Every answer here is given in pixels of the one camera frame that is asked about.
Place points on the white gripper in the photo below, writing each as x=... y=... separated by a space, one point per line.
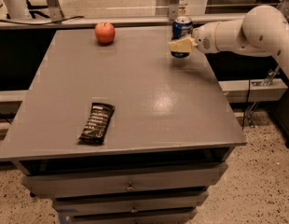
x=205 y=39

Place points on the blue pepsi can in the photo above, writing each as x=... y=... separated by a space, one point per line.
x=182 y=26

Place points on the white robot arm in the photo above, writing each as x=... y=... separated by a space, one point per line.
x=262 y=32

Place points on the black rxbar chocolate wrapper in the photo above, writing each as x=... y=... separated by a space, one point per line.
x=97 y=123

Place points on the red apple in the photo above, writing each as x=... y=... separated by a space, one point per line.
x=105 y=32

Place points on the grey drawer cabinet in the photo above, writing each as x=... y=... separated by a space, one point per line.
x=167 y=142

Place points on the white pipe leg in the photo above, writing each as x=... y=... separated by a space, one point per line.
x=17 y=9

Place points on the grey metal rail frame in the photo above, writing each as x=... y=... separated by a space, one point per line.
x=86 y=13

